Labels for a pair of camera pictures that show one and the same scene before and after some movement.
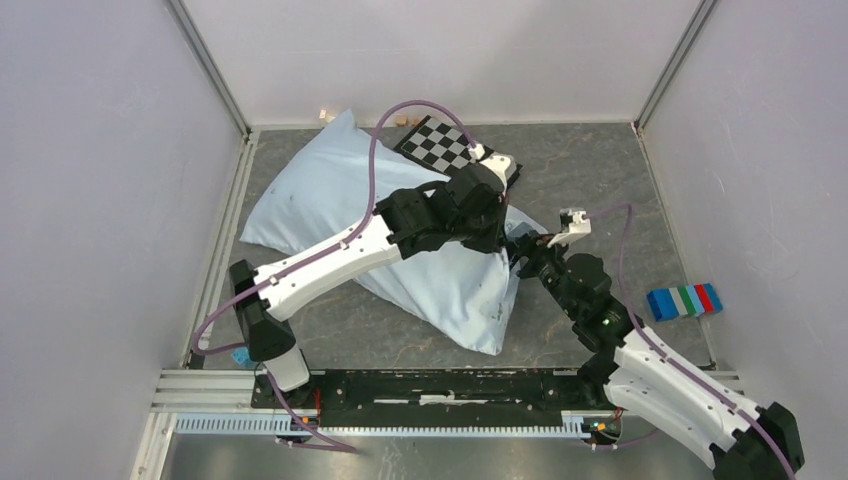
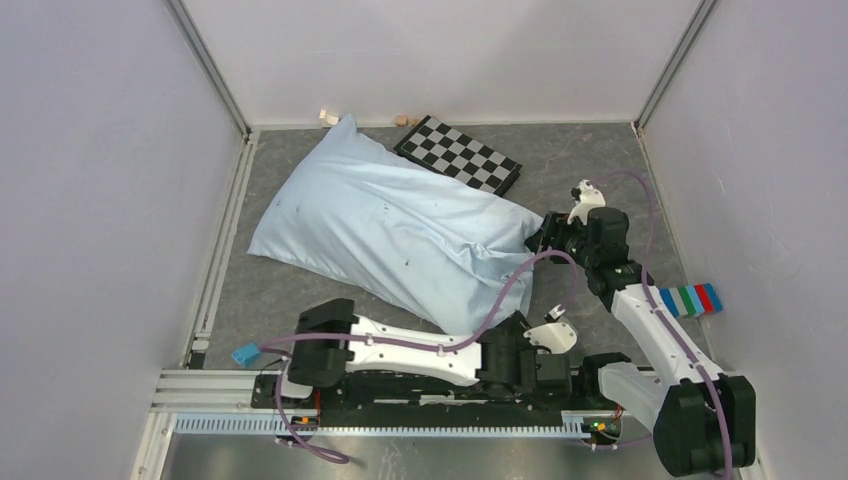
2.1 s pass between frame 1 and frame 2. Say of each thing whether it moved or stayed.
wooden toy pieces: stayed
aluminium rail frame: stayed
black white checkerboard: stayed
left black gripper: moved
